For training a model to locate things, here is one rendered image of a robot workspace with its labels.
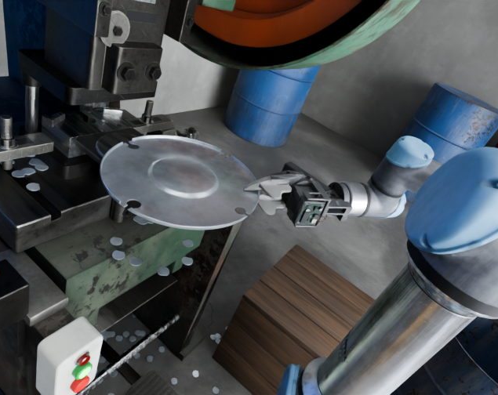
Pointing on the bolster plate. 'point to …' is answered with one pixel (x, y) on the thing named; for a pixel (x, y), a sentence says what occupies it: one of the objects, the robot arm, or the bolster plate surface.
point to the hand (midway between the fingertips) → (248, 188)
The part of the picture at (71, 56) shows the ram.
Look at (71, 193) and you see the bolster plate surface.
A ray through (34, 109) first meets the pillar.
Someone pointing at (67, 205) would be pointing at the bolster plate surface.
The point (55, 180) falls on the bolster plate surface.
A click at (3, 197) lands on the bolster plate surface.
